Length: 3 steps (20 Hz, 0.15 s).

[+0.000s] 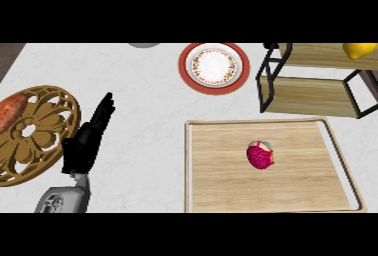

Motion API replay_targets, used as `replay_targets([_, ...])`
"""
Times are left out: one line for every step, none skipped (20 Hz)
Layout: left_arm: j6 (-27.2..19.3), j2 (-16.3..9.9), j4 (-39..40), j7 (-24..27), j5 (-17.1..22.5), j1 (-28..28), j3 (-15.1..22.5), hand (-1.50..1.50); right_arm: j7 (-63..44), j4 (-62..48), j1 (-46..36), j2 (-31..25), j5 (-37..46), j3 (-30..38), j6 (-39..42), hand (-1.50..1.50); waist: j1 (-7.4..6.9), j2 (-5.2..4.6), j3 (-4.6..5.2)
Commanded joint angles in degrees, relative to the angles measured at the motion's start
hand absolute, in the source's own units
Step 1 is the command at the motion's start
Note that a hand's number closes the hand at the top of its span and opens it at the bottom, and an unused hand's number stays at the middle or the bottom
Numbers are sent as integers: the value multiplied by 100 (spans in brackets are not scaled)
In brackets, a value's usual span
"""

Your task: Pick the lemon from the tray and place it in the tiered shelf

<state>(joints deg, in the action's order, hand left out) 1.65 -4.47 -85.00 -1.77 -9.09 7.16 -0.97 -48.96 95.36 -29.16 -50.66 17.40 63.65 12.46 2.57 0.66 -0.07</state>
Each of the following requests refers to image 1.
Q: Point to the magenta dragon fruit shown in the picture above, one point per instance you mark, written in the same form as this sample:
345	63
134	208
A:
259	156

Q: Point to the pale wooden tray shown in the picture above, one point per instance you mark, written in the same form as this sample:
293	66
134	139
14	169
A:
268	166

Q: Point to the yellow lemon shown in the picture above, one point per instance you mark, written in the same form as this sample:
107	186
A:
360	49

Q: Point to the white plate with red rim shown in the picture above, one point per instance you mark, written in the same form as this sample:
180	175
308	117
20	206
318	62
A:
215	68

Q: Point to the orange sweet potato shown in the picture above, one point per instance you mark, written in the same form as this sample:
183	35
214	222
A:
10	110

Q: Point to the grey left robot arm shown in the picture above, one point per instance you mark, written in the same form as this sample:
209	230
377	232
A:
63	198

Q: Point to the carved round wooden trivet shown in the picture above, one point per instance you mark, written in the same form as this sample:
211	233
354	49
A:
36	133

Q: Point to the grey round object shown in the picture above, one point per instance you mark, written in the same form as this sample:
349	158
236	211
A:
146	44

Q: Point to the black-framed wooden tiered shelf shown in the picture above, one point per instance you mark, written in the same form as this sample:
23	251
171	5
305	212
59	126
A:
311	93

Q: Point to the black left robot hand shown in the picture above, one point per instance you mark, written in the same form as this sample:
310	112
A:
88	140

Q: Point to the dark brown panel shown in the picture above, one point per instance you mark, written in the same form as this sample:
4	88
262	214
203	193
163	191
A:
8	56

